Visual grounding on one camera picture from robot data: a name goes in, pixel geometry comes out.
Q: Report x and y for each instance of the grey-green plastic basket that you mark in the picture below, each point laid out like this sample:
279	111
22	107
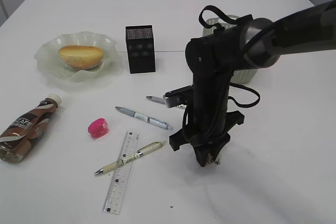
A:
239	76

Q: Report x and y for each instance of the transparent plastic ruler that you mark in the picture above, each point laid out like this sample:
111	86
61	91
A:
118	185

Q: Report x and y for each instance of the brown Nescafe coffee bottle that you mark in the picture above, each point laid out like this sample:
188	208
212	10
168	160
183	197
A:
26	131

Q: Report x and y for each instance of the black square pen holder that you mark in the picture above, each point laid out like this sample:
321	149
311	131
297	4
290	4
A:
140	48

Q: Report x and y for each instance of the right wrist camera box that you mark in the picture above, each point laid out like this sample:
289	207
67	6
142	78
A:
181	96

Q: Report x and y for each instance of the grey pen near basket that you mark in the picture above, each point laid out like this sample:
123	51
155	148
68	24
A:
157	99

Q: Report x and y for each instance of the grey blue middle pen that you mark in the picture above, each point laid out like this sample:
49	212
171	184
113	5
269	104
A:
145	118

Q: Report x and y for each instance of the pink pencil sharpener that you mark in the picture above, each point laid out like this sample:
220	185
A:
98	128

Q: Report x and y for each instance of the translucent green wavy plate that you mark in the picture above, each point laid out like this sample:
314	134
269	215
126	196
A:
50	63

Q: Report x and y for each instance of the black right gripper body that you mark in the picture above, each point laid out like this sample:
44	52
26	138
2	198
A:
206	120

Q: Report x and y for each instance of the pink paper piece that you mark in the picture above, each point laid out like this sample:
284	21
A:
213	161

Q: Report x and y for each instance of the sugared bread roll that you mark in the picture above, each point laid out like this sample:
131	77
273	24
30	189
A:
81	57

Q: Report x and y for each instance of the cream coloured pen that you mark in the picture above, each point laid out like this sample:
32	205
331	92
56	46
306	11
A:
124	160

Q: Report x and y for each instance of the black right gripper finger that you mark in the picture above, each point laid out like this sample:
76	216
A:
217	146
203	154

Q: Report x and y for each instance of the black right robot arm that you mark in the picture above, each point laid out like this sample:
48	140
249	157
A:
250	43

